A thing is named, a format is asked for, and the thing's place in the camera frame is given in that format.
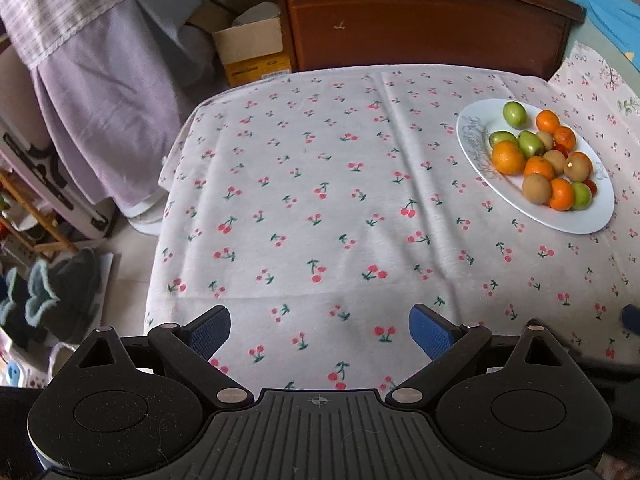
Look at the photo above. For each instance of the green jujube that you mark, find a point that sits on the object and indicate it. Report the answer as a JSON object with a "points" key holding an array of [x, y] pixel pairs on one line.
{"points": [[581, 196], [502, 138], [531, 143], [514, 114]]}

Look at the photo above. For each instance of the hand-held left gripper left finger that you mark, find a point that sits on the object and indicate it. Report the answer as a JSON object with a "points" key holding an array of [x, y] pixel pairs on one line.
{"points": [[210, 332]]}

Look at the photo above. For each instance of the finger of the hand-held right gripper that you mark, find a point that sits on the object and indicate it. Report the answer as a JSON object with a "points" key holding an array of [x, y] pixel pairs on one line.
{"points": [[617, 370], [632, 319]]}

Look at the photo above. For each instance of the grey-green bed sheet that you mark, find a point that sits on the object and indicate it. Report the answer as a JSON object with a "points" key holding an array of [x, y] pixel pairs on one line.
{"points": [[595, 40]]}

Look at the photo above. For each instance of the grey cloth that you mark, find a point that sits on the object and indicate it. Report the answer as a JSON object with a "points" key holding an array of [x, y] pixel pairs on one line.
{"points": [[170, 10]]}

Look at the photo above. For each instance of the grey fuzzy slipper blue trim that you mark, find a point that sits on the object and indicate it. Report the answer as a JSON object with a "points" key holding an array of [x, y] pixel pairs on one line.
{"points": [[70, 290], [10, 310]]}

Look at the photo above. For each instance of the white panel black markings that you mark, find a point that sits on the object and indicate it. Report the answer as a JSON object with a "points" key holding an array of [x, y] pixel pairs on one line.
{"points": [[75, 210]]}

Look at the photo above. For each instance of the wooden rack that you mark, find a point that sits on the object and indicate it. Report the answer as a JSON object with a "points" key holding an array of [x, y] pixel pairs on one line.
{"points": [[22, 187]]}

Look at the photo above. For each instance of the white checked cloth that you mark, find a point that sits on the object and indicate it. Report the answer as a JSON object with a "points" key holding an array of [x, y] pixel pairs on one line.
{"points": [[65, 10]]}

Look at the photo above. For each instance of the kiwi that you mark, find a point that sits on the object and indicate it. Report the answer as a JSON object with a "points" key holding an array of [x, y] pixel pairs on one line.
{"points": [[577, 166], [546, 140], [555, 161], [537, 189]]}

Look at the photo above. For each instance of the purple striped cloth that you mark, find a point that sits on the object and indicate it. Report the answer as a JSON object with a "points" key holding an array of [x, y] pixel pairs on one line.
{"points": [[110, 120]]}

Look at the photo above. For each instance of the cardboard box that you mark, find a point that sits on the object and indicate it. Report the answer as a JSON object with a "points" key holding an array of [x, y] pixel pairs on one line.
{"points": [[250, 42]]}

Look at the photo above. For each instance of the brown wooden headboard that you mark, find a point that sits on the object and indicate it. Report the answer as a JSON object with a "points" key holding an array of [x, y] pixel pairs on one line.
{"points": [[425, 25]]}

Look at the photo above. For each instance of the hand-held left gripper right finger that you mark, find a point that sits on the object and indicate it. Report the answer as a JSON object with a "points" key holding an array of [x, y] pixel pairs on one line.
{"points": [[430, 332]]}

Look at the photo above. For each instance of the white plate grey drawing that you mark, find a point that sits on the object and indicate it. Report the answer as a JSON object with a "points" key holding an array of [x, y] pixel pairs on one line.
{"points": [[570, 219]]}

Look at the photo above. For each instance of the cherry tomato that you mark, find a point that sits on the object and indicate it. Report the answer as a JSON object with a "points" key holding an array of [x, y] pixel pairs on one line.
{"points": [[593, 186], [560, 150]]}

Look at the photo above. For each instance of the white round base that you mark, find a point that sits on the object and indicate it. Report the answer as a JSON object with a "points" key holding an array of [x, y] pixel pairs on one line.
{"points": [[145, 222]]}

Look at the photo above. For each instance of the cherry print tablecloth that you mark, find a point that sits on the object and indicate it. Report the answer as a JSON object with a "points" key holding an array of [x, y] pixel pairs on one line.
{"points": [[325, 240]]}

